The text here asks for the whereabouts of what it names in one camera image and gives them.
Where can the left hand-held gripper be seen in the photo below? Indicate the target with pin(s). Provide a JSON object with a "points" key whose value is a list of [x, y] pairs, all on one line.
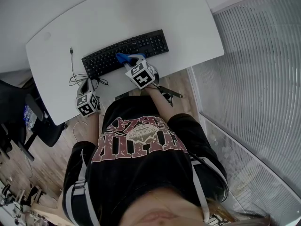
{"points": [[87, 105]]}

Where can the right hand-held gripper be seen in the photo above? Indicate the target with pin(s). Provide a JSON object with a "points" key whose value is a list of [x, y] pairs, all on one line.
{"points": [[141, 75]]}

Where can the black keyboard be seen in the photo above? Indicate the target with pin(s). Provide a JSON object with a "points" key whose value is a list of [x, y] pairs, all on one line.
{"points": [[103, 60]]}

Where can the person's right forearm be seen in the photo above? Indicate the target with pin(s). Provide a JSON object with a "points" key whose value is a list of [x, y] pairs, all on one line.
{"points": [[160, 105]]}

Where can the person's left forearm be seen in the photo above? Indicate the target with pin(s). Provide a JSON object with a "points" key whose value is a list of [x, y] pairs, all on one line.
{"points": [[96, 128]]}

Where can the dark metal bar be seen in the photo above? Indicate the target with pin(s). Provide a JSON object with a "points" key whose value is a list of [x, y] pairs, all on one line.
{"points": [[172, 93]]}

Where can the pack of water bottles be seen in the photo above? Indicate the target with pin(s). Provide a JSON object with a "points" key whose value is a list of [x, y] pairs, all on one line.
{"points": [[30, 118]]}

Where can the white round desk grommet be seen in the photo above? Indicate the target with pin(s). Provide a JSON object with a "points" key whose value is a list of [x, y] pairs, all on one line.
{"points": [[47, 34]]}

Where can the black office chair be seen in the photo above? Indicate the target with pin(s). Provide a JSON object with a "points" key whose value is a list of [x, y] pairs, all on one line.
{"points": [[11, 107]]}

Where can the person's black printed shirt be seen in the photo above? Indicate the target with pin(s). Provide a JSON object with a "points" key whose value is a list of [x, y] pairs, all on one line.
{"points": [[141, 173]]}

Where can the ribbed glass partition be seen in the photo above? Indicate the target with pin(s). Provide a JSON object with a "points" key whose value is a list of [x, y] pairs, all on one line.
{"points": [[258, 79]]}

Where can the beige cardboard box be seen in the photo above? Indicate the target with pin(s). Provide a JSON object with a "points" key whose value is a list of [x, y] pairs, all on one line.
{"points": [[47, 211]]}

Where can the person's face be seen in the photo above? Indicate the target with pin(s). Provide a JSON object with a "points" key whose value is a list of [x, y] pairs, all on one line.
{"points": [[160, 214]]}

